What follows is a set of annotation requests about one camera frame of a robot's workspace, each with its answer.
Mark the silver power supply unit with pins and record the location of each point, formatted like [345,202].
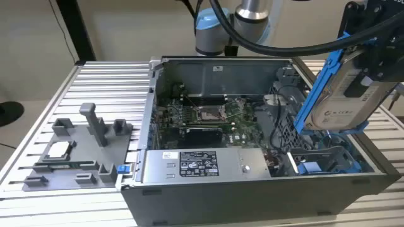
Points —
[157,168]

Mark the blue bay carrier tab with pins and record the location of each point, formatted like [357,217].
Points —
[307,168]

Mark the thin metal locking lever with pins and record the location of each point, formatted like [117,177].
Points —
[193,102]

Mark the green RAM stick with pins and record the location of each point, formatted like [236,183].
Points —
[73,163]

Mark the hard disk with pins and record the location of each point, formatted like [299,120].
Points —
[339,106]

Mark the green motherboard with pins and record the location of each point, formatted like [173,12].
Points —
[243,123]

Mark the black graphics card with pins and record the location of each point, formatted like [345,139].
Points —
[201,137]

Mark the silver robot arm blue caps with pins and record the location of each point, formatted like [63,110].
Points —
[208,35]

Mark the small blue case latch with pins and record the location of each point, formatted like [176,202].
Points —
[121,169]

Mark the black round stand base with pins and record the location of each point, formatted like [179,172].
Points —
[9,113]

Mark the black wrist mount plate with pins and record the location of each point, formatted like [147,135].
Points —
[356,19]

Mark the grey parts rack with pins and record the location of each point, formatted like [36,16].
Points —
[81,146]

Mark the dark grey PC case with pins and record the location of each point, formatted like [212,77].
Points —
[220,203]

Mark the silver CPU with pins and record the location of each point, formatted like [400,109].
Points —
[59,150]

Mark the grey perforated disk bay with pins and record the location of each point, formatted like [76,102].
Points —
[284,127]

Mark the CPU socket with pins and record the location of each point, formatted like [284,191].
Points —
[208,116]

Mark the black RAM slot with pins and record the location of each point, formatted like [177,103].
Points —
[207,99]

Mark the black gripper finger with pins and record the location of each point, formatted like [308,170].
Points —
[355,86]

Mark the black metal frame post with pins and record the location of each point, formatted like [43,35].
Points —
[77,30]

